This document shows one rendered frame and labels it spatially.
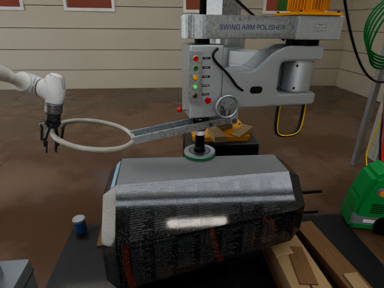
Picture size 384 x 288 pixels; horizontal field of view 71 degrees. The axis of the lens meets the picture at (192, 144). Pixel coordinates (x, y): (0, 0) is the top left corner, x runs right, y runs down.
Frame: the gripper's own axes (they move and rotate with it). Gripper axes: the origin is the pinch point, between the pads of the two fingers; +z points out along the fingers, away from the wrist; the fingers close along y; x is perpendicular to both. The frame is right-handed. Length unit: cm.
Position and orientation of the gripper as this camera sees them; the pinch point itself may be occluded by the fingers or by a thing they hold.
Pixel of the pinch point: (51, 146)
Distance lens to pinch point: 175.1
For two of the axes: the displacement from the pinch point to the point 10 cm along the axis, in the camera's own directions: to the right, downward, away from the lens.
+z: -2.3, 9.2, 3.1
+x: -5.9, -3.9, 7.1
